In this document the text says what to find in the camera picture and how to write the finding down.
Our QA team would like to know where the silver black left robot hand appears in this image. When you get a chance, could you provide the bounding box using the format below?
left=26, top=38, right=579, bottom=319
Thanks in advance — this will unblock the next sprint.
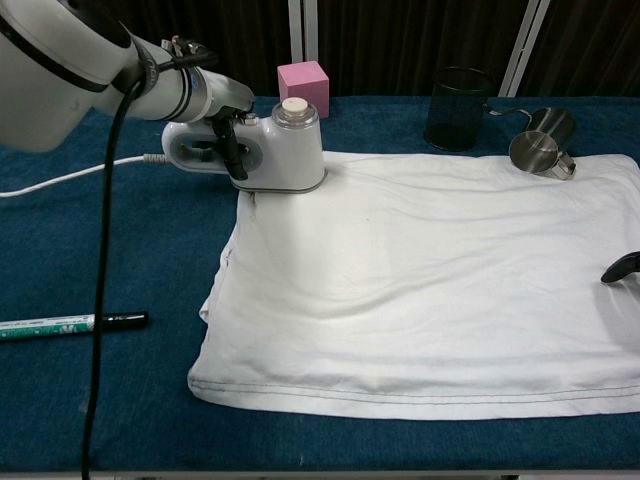
left=199, top=73, right=256, bottom=181

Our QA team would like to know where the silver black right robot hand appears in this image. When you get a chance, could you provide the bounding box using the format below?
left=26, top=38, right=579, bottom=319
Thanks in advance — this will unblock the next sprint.
left=600, top=252, right=640, bottom=285

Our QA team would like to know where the white handheld steam iron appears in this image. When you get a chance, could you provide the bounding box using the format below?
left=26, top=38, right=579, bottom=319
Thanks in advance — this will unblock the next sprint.
left=160, top=97, right=327, bottom=195

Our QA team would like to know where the pink foam cube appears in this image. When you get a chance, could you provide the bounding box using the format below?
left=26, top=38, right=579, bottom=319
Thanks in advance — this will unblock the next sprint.
left=277, top=60, right=331, bottom=120

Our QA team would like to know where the steel gooseneck pitcher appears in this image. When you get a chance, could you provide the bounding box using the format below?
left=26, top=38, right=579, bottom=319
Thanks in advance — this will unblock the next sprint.
left=482, top=103, right=579, bottom=181

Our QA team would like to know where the black curtain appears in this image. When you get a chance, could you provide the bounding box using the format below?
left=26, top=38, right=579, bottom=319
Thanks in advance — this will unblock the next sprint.
left=99, top=0, right=640, bottom=99

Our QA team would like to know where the dark blue tablecloth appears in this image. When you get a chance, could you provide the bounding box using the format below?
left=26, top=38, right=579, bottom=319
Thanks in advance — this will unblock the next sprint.
left=0, top=94, right=640, bottom=474

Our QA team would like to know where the white folded garment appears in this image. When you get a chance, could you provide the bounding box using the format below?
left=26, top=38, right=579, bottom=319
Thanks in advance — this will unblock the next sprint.
left=187, top=152, right=640, bottom=421

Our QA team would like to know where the black mesh pen cup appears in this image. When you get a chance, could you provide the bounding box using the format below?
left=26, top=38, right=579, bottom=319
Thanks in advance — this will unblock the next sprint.
left=423, top=66, right=494, bottom=152

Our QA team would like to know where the black capped marker pen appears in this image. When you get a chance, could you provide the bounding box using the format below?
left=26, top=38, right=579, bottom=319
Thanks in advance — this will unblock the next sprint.
left=0, top=311, right=150, bottom=344

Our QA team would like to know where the white frame pole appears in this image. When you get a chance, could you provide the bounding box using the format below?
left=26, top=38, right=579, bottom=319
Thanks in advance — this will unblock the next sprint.
left=497, top=0, right=551, bottom=99
left=288, top=0, right=320, bottom=66

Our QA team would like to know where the white iron power cord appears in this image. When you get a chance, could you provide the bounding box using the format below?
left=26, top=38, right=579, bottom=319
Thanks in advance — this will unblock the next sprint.
left=0, top=153, right=166, bottom=199

